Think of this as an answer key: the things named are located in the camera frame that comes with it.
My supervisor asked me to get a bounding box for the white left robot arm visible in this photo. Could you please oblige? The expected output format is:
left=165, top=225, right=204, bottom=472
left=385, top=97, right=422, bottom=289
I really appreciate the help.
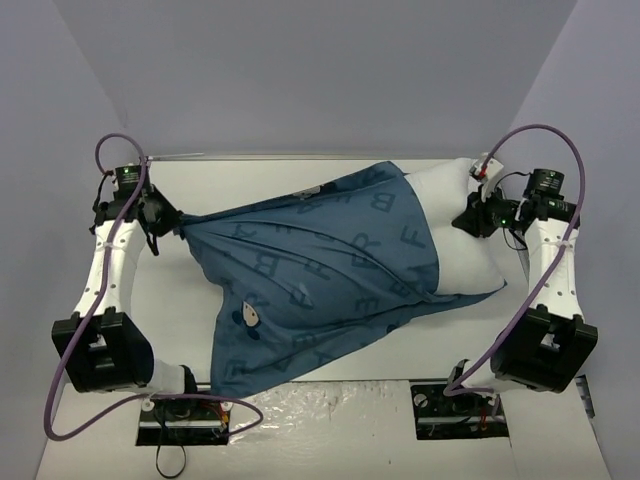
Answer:
left=52, top=165, right=202, bottom=418

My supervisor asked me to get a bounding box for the blue letter print pillowcase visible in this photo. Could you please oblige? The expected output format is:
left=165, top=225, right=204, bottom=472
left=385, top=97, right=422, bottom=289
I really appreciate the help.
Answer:
left=178, top=161, right=494, bottom=398

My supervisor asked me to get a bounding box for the white pillow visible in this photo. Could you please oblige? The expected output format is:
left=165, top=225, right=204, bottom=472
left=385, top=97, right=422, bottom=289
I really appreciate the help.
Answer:
left=405, top=158, right=505, bottom=295

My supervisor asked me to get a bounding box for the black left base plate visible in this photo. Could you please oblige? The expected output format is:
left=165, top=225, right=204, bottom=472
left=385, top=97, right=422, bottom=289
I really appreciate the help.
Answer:
left=135, top=399, right=231, bottom=447

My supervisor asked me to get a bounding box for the black thin wire loop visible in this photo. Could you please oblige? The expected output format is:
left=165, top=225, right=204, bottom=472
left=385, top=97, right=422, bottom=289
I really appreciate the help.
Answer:
left=153, top=424, right=187, bottom=479

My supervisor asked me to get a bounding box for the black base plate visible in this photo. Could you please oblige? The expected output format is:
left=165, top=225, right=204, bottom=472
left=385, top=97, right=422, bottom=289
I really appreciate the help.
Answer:
left=135, top=399, right=231, bottom=447
left=409, top=379, right=509, bottom=441

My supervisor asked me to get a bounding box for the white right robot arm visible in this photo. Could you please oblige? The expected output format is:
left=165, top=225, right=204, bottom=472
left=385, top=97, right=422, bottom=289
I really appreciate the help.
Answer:
left=443, top=167, right=598, bottom=413

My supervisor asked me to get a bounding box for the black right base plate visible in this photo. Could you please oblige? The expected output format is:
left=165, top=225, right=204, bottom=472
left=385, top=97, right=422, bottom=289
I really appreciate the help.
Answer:
left=409, top=379, right=509, bottom=441

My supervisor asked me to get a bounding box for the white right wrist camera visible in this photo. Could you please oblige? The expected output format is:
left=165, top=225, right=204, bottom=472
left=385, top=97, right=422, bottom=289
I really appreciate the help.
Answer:
left=469, top=152, right=504, bottom=184

